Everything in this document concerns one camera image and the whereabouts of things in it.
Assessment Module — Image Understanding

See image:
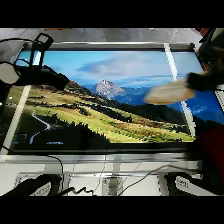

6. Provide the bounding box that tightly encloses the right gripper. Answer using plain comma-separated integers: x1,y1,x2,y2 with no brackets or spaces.
185,71,210,92

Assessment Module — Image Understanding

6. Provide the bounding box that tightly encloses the silver frame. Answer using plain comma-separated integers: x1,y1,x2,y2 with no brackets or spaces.
0,40,224,197

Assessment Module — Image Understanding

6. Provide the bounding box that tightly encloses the light brown clothes hanger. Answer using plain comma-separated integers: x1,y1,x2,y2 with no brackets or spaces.
143,79,196,106

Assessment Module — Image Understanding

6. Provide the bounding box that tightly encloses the red garment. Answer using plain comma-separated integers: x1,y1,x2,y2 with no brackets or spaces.
194,124,224,188

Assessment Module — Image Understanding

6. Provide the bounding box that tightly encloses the black cable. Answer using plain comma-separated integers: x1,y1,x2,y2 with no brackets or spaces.
0,37,36,46
60,185,97,197
0,145,65,193

